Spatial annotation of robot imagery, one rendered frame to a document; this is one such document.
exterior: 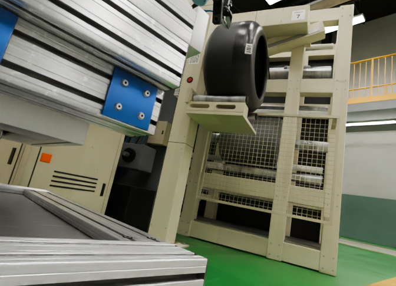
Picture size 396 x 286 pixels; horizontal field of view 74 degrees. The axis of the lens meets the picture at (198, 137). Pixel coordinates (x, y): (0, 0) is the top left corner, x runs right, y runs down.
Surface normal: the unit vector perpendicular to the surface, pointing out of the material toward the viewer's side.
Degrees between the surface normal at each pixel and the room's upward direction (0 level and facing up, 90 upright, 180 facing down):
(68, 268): 90
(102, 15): 90
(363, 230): 90
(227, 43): 91
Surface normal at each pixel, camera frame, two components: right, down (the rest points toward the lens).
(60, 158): 0.90, 0.08
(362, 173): -0.70, -0.29
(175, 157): -0.39, -0.28
